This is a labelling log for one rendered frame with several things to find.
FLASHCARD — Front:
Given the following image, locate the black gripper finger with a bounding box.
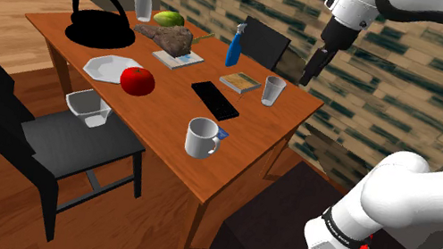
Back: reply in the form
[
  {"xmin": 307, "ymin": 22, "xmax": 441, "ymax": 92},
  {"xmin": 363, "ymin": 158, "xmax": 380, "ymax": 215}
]
[{"xmin": 298, "ymin": 42, "xmax": 337, "ymax": 91}]

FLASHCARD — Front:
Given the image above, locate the clear drinking glass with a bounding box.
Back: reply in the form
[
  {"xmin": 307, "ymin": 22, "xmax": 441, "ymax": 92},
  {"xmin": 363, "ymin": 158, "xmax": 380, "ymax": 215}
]
[{"xmin": 260, "ymin": 74, "xmax": 288, "ymax": 110}]

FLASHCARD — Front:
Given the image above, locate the tan square book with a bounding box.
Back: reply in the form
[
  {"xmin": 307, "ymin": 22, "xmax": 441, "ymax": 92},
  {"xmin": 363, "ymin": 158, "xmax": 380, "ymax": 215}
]
[{"xmin": 217, "ymin": 69, "xmax": 264, "ymax": 98}]

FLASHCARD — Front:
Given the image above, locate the blue spray bottle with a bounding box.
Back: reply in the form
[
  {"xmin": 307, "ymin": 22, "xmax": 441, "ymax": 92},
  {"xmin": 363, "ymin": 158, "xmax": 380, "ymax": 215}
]
[{"xmin": 224, "ymin": 21, "xmax": 248, "ymax": 70}]

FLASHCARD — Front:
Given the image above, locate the white and blue book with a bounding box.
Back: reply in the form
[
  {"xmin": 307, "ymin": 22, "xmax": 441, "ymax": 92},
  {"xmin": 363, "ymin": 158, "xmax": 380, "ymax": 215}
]
[{"xmin": 150, "ymin": 45, "xmax": 206, "ymax": 76}]

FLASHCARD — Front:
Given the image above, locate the white mug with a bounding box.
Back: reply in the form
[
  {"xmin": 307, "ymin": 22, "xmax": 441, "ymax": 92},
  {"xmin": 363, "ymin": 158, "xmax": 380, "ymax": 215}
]
[{"xmin": 182, "ymin": 114, "xmax": 225, "ymax": 162}]

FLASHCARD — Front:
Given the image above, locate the brown rock shaped object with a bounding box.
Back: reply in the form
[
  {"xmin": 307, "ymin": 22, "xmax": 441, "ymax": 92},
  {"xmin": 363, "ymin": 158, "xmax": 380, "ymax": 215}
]
[{"xmin": 130, "ymin": 19, "xmax": 196, "ymax": 61}]

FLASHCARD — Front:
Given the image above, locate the brown wooden table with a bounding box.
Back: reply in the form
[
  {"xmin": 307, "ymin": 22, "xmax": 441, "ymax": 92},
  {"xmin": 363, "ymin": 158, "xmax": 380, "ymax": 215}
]
[{"xmin": 0, "ymin": 0, "xmax": 335, "ymax": 249}]

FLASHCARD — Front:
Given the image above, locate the green fruit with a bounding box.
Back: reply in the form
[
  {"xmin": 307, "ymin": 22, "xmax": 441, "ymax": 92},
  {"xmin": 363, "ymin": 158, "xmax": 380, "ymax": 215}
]
[{"xmin": 152, "ymin": 8, "xmax": 187, "ymax": 30}]

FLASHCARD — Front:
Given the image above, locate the red tomato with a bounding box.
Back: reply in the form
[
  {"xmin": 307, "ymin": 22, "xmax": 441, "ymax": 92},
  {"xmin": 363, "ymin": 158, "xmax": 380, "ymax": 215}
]
[{"xmin": 117, "ymin": 63, "xmax": 158, "ymax": 100}]

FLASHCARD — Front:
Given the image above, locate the dark robot stand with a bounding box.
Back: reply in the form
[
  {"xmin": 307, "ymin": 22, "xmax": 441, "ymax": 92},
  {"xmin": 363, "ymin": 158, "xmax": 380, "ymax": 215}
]
[{"xmin": 198, "ymin": 148, "xmax": 443, "ymax": 249}]

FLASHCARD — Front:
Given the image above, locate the white octagonal plate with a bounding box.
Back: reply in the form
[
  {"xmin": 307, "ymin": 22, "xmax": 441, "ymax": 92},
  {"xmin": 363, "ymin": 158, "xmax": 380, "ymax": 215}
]
[{"xmin": 80, "ymin": 50, "xmax": 145, "ymax": 88}]

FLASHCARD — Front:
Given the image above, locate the white square bowl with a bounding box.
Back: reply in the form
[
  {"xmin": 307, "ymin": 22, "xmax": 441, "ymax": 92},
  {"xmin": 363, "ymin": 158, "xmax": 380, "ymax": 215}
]
[{"xmin": 61, "ymin": 84, "xmax": 116, "ymax": 132}]

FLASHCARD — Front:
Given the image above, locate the black chair with white bowl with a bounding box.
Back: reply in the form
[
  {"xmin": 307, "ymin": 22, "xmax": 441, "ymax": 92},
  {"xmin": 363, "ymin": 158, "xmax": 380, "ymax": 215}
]
[{"xmin": 0, "ymin": 29, "xmax": 163, "ymax": 249}]

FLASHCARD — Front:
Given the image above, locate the olive green utensil handle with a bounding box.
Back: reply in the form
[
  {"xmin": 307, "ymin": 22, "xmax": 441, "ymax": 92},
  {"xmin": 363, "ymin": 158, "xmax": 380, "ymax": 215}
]
[{"xmin": 191, "ymin": 29, "xmax": 216, "ymax": 48}]

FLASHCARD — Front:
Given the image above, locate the black kettle with handle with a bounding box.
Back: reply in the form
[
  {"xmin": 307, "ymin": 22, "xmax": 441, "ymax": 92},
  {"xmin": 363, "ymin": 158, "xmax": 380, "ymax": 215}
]
[{"xmin": 62, "ymin": 0, "xmax": 143, "ymax": 55}]

